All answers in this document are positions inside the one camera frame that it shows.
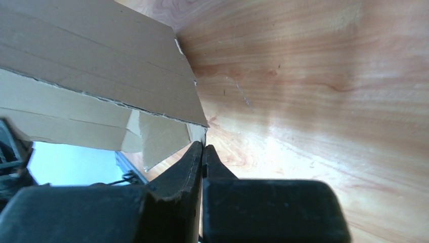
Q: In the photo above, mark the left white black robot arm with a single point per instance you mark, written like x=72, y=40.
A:
x=15, y=158

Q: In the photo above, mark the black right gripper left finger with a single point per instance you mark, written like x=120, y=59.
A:
x=164, y=210

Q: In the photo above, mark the brown cardboard box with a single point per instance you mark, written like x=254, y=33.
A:
x=97, y=74

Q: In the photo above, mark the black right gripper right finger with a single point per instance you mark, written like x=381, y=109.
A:
x=267, y=210

